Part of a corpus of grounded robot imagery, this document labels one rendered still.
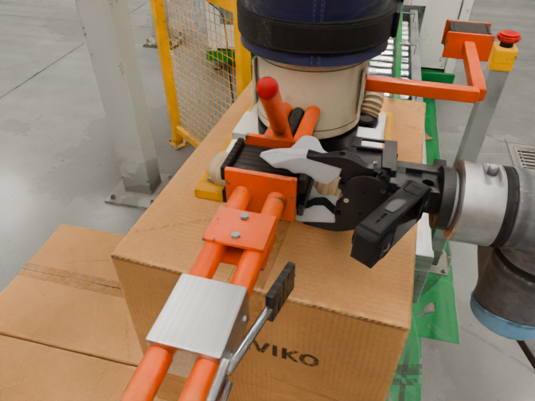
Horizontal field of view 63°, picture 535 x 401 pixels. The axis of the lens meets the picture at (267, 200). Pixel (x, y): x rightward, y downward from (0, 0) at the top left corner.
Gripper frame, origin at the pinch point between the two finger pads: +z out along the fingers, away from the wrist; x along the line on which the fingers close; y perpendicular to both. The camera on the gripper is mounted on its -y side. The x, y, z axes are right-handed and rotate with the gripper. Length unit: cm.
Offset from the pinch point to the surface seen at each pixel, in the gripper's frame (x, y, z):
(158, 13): -39, 175, 101
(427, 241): -61, 60, -33
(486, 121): -45, 109, -51
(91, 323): -66, 14, 50
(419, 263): -62, 52, -31
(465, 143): -55, 109, -47
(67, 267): -66, 30, 67
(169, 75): -73, 176, 100
